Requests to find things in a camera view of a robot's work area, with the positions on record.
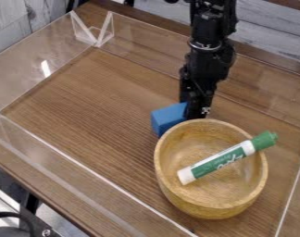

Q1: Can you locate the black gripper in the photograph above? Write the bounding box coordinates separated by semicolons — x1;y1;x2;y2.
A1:
180;40;237;119

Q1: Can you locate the blue foam block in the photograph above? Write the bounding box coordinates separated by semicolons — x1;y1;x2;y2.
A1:
151;103;188;137

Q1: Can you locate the light wooden bowl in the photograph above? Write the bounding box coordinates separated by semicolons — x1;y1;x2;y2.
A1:
155;118;270;219

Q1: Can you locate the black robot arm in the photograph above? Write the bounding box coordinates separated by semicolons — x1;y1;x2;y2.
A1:
180;0;239;120

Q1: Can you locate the green and white marker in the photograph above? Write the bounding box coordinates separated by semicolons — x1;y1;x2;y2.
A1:
177;131;279;185

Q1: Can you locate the black cable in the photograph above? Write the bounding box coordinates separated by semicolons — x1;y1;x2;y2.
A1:
0;212;37;237

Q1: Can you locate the black metal bracket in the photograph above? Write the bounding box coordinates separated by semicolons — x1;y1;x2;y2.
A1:
20;207;62;237

